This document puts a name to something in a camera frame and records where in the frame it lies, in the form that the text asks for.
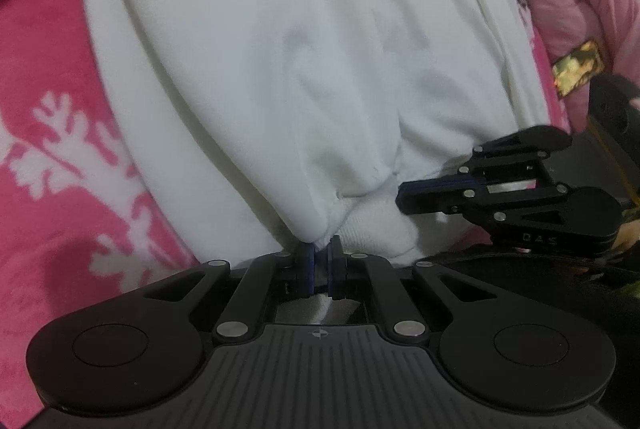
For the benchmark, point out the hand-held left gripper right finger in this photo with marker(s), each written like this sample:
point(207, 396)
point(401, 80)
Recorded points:
point(334, 271)

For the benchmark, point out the white sweatshirt with orange print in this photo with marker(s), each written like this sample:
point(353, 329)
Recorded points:
point(275, 84)

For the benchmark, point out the person's dark clothing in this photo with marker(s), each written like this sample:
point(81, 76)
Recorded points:
point(525, 274)

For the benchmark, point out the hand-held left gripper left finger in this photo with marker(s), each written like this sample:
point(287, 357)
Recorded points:
point(306, 269)

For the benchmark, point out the pink floral blanket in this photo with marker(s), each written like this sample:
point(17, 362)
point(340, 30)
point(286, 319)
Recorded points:
point(60, 59)

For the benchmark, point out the person's right hand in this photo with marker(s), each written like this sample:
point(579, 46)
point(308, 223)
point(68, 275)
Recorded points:
point(636, 103)

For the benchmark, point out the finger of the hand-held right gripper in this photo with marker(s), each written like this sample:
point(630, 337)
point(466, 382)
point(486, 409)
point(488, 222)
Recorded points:
point(430, 199)
point(520, 141)

